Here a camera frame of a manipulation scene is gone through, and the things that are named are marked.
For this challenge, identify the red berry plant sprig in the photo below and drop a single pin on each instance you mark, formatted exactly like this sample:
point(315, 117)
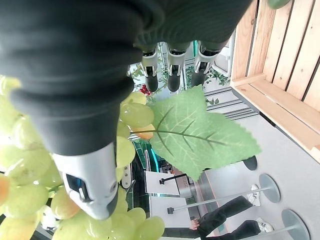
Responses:
point(145, 90)

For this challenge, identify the light wooden slatted crate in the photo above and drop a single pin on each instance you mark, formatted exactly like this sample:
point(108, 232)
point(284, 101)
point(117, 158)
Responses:
point(282, 50)

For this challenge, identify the green ivy vine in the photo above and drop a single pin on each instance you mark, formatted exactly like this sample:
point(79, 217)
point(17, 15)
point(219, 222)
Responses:
point(220, 77)

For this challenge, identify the black round stand base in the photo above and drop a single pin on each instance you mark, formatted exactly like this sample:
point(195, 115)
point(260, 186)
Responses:
point(251, 163)

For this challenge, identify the green round fruit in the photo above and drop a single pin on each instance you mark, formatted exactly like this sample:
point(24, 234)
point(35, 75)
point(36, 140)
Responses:
point(277, 3)

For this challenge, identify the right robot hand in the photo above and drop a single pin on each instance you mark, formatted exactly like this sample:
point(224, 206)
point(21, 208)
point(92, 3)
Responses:
point(75, 75)

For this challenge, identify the green grape bunch with leaf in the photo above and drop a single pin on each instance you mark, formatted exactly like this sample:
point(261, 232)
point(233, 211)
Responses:
point(190, 130)

